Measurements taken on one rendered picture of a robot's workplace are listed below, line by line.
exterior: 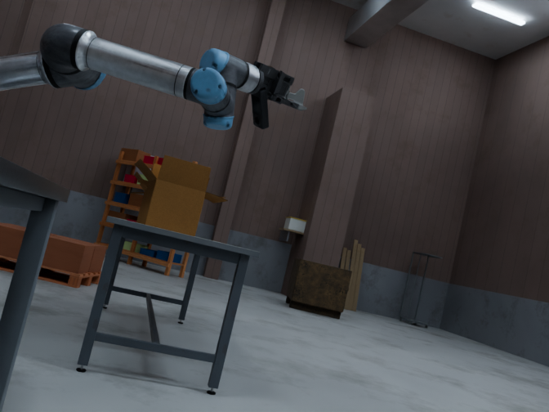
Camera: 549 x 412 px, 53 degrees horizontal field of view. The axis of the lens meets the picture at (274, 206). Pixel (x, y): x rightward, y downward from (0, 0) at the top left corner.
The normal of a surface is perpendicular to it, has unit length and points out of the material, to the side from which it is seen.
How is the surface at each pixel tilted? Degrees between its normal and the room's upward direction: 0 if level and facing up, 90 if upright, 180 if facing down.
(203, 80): 90
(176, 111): 90
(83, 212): 90
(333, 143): 90
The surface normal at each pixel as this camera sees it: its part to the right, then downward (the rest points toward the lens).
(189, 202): 0.36, 0.01
